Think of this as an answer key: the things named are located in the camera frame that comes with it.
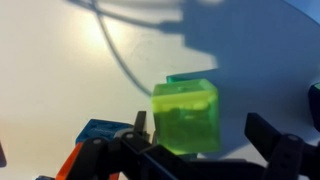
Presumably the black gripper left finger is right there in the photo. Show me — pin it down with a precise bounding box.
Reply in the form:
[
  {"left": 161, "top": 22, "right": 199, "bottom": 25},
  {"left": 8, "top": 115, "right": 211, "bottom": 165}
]
[{"left": 64, "top": 110, "right": 188, "bottom": 180}]

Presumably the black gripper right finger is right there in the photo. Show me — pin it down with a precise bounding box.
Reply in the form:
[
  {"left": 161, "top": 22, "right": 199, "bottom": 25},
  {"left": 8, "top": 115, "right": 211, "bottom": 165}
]
[{"left": 244, "top": 112, "right": 320, "bottom": 180}]

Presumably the yellow block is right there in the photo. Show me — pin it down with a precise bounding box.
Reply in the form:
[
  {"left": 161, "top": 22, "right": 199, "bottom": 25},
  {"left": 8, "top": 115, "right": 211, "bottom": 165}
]
[{"left": 151, "top": 78, "right": 222, "bottom": 156}]

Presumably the blue block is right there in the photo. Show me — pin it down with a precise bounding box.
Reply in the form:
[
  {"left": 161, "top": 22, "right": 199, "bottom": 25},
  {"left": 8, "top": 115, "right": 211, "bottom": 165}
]
[{"left": 75, "top": 118, "right": 135, "bottom": 145}]

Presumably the orange block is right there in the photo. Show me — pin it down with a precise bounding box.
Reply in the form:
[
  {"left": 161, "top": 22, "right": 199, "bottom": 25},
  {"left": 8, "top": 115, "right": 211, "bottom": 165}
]
[{"left": 54, "top": 142, "right": 120, "bottom": 180}]

